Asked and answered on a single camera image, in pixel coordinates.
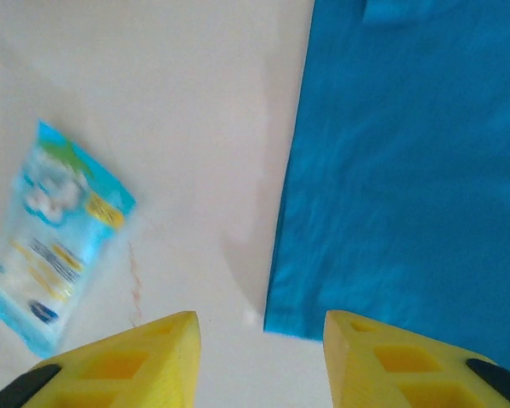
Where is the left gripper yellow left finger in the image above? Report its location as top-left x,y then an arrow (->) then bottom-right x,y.
0,310 -> 203,408

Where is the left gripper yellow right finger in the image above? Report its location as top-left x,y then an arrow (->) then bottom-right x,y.
324,309 -> 510,408

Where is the blue t-shirt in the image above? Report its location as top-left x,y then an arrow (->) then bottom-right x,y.
263,0 -> 510,371

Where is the light blue snack packet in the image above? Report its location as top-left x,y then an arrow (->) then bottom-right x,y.
0,118 -> 138,360

